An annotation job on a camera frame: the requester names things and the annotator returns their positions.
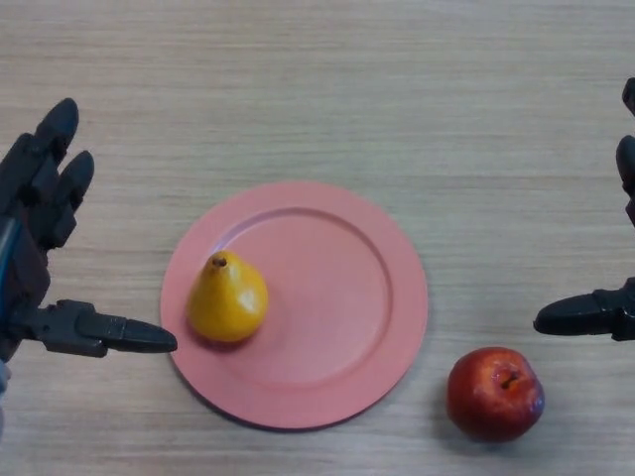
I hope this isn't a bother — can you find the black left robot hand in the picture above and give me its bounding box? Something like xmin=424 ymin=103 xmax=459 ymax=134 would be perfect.
xmin=0 ymin=97 xmax=179 ymax=366

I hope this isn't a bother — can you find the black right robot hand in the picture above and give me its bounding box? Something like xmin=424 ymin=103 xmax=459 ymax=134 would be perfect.
xmin=533 ymin=76 xmax=635 ymax=342

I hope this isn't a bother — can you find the yellow pear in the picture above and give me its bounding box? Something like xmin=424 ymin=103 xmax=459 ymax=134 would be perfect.
xmin=186 ymin=250 xmax=270 ymax=344

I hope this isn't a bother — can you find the pink round plate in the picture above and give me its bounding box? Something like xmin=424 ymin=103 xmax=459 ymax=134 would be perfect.
xmin=159 ymin=180 xmax=430 ymax=430

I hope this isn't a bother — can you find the red apple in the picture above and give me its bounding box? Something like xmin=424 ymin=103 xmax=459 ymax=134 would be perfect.
xmin=445 ymin=346 xmax=546 ymax=443

